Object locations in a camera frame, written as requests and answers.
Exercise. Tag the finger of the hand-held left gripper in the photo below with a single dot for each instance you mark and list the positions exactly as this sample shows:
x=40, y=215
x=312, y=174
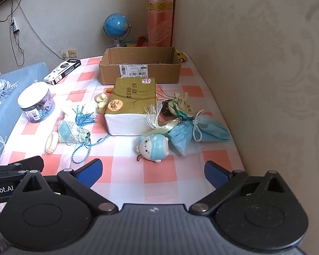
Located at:
x=29, y=164

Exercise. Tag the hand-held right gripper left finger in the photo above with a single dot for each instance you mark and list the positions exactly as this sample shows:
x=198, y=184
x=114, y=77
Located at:
x=89, y=173

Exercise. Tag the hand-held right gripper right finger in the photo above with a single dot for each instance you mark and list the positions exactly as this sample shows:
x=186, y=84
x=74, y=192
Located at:
x=215, y=174

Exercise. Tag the white crochet scrunchie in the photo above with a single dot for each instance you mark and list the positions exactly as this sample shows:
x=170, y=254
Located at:
x=52, y=141

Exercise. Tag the blue patterned sachet with tassel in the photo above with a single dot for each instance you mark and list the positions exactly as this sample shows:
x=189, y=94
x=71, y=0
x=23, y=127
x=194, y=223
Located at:
x=69, y=134

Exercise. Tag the white soft fabric charm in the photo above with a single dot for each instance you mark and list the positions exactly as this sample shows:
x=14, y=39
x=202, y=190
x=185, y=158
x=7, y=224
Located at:
x=67, y=110

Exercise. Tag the cream knotted fabric piece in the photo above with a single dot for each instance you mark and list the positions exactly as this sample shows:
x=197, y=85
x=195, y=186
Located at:
x=102, y=103

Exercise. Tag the brown cardboard box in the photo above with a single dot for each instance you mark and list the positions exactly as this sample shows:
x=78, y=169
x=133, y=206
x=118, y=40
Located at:
x=162, y=72

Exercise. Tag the pink white checkered tablecloth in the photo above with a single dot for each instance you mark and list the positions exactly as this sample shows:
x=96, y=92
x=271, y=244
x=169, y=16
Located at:
x=127, y=170

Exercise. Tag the clear jar with white lid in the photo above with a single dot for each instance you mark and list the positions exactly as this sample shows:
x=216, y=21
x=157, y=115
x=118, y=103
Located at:
x=34, y=95

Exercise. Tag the gold green tissue pack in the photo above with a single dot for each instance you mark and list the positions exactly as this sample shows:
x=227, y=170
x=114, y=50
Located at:
x=130, y=101

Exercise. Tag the small orange item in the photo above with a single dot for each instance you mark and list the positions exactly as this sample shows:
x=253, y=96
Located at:
x=109, y=90

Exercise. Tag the black and white pen box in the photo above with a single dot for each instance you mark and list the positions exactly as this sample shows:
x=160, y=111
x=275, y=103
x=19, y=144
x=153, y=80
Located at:
x=63, y=70

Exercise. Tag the yellow toy car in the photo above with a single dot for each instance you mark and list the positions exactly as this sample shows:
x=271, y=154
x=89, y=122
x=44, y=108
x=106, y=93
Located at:
x=181, y=56

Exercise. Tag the colourful pop toy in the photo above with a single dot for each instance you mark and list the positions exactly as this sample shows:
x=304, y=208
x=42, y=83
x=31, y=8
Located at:
x=133, y=43

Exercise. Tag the red toy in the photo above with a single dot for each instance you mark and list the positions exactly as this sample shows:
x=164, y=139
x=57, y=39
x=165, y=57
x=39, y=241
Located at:
x=141, y=40

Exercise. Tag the blue desk globe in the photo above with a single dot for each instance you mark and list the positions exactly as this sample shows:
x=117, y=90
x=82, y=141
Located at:
x=116, y=24

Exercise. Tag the pink patterned curtain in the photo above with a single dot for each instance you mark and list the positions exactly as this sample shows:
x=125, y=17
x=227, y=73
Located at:
x=160, y=18

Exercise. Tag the beige wall outlet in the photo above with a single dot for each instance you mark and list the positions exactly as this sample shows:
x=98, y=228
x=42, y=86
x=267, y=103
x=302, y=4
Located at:
x=73, y=52

